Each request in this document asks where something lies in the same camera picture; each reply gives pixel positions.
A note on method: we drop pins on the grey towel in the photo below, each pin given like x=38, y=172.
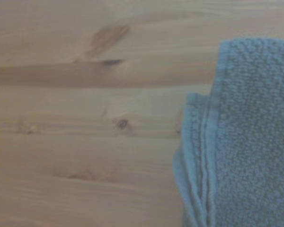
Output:
x=251, y=142

